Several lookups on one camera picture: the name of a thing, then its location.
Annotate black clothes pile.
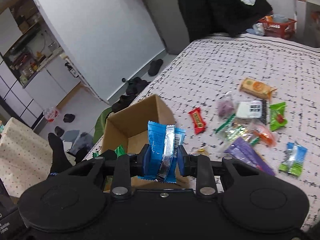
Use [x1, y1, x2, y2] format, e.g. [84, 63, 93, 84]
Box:
[178, 0, 273, 42]

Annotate small yellow candy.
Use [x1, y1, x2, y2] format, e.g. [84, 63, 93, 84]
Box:
[197, 148, 209, 156]

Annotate orange cracker packet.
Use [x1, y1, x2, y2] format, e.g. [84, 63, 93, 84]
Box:
[239, 77, 277, 100]

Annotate orange sausage snack bag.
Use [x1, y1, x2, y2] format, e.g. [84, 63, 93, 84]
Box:
[253, 124, 277, 147]

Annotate purple round snack packet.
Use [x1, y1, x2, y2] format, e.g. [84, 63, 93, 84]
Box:
[217, 92, 234, 117]

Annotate white black snack packet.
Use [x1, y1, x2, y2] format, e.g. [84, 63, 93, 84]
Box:
[235, 100, 267, 125]

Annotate white black-patterned bed blanket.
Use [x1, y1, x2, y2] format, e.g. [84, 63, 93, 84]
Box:
[138, 34, 319, 231]

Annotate black slippers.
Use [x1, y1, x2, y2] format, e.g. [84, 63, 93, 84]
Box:
[148, 59, 163, 76]

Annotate green cartoon floor mat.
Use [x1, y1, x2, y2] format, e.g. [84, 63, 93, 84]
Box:
[93, 107, 112, 144]

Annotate blue green snack packet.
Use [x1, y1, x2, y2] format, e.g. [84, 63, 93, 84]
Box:
[278, 141, 308, 178]

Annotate light green snack packet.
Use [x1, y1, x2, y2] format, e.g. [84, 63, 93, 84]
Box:
[269, 102, 287, 132]

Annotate open cardboard box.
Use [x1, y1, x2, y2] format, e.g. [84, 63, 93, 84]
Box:
[101, 94, 189, 191]

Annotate red candy bar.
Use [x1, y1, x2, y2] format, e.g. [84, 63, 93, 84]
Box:
[188, 107, 206, 134]

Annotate red white plastic bag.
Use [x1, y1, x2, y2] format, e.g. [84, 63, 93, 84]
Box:
[43, 107, 59, 122]

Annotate purple wafer pack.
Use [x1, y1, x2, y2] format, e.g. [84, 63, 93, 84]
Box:
[223, 137, 275, 176]

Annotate green striped biscuit packet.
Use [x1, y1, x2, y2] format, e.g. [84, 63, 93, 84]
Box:
[214, 114, 260, 146]

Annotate red plastic basket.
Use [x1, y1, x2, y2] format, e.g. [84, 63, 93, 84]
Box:
[258, 16, 297, 40]

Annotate cluttered white desk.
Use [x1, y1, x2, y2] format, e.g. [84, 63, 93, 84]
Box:
[295, 0, 319, 48]

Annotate white kitchen cabinet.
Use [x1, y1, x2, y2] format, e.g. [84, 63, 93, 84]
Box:
[0, 52, 83, 128]

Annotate dotted cream tablecloth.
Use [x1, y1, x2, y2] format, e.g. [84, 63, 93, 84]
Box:
[0, 116, 75, 198]

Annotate black sock foot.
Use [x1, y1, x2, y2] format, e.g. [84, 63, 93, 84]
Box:
[48, 133, 73, 174]

